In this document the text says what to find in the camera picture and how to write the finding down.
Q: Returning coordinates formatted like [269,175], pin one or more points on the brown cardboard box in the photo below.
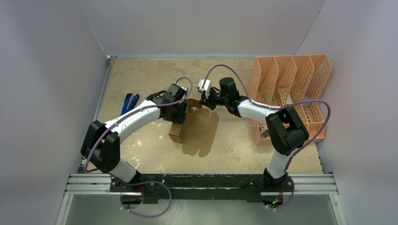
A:
[198,131]

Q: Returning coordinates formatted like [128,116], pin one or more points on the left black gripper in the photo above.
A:
[179,118]

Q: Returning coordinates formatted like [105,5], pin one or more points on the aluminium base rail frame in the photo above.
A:
[252,188]

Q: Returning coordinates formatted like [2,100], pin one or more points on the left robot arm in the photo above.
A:
[102,142]

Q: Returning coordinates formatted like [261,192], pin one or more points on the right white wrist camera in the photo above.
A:
[204,86]

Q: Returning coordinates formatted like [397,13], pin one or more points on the blue stapler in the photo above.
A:
[129,102]

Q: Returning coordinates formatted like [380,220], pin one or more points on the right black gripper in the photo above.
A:
[210,101]

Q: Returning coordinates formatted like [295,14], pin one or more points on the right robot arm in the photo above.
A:
[285,128]

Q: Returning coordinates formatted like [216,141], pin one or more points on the orange plastic file organizer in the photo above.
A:
[281,80]

